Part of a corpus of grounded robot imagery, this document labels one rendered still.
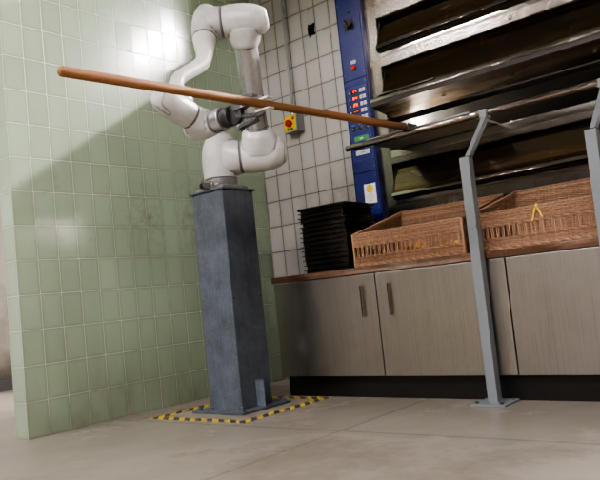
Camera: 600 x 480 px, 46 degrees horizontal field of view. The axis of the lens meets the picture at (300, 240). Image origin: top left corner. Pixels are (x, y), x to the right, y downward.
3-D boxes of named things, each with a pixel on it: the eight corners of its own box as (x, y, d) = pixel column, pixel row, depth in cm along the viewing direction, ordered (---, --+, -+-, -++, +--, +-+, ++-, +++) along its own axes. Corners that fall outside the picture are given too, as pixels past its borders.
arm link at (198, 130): (222, 140, 268) (196, 124, 260) (196, 149, 279) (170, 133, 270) (228, 115, 272) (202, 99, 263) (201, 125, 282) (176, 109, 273)
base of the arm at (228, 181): (188, 193, 324) (187, 181, 325) (222, 195, 342) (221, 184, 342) (215, 186, 313) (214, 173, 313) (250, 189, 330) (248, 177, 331)
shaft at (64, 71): (61, 74, 188) (60, 63, 188) (55, 77, 190) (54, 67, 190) (407, 129, 317) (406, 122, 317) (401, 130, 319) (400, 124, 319)
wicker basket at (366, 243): (406, 265, 357) (400, 211, 359) (512, 252, 322) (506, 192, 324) (351, 268, 319) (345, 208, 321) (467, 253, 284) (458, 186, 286)
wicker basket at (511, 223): (520, 251, 319) (512, 190, 321) (654, 234, 282) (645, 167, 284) (470, 253, 282) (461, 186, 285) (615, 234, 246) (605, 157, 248)
